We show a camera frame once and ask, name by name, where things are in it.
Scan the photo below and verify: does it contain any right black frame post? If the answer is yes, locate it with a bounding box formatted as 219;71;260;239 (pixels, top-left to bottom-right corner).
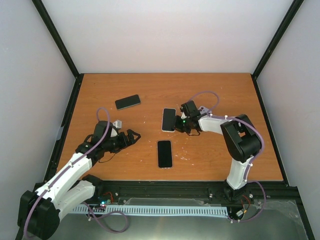
251;0;306;78

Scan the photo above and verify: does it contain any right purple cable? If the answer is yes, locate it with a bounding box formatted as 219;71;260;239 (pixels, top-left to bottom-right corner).
191;90;266;183

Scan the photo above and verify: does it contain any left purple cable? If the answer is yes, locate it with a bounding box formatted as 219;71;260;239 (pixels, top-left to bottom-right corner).
23;107;112;238

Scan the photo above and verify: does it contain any purple floor cable loop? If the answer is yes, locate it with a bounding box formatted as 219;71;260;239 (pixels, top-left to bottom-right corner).
82;202;129;233

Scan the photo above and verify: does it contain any black phone green edge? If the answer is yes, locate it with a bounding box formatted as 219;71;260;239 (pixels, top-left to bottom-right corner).
115;94;141;110

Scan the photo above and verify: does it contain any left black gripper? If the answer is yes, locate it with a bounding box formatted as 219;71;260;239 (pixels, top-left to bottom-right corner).
103;129;141;154

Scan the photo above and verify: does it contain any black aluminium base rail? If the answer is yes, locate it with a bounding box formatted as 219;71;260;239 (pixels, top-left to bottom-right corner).
83;175;301;206

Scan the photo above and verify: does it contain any clear magsafe phone case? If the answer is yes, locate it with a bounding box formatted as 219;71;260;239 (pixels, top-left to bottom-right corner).
157;139;174;170

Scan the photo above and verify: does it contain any light blue cable duct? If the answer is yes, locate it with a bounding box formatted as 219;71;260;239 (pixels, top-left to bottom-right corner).
68;204;229;217

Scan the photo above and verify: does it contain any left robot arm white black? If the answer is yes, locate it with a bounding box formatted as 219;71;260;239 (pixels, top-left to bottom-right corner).
17;120;141;240

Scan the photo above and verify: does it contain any green led controller board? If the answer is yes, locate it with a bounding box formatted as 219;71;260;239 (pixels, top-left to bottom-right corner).
98;191;114;208

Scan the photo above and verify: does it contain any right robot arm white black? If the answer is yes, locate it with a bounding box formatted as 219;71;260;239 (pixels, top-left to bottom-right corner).
174;100;265;202

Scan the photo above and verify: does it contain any purple phone case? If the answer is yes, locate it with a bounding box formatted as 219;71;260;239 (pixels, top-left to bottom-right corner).
198;106;209;115

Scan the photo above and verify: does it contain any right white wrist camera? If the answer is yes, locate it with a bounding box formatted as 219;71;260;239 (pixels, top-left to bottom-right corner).
181;111;187;119

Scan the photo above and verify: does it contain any left black frame post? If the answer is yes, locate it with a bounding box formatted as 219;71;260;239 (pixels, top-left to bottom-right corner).
31;0;85;78

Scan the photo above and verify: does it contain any black frame post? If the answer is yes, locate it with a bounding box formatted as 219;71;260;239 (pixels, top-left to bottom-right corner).
251;0;306;78
31;0;85;78

